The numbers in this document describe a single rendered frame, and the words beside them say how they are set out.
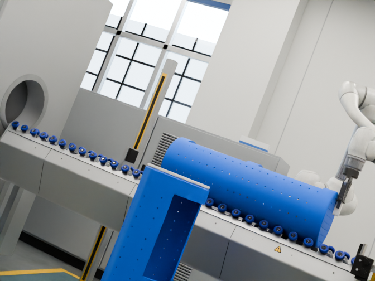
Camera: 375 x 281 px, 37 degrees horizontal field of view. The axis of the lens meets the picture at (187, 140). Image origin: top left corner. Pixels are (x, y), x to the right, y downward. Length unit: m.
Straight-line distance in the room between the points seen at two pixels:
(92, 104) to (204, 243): 2.45
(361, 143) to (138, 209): 1.14
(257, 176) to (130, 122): 2.19
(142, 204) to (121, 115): 2.63
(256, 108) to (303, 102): 0.52
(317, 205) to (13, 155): 1.80
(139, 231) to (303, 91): 3.76
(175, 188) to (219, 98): 3.44
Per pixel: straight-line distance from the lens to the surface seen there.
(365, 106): 3.28
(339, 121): 5.61
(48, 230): 4.97
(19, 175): 3.45
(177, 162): 2.86
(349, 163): 2.77
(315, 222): 2.63
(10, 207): 3.63
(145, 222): 2.20
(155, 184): 2.20
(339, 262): 2.64
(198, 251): 2.82
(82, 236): 4.80
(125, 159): 3.12
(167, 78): 3.53
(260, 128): 5.70
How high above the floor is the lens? 1.04
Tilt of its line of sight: 4 degrees up
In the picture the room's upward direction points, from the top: 21 degrees clockwise
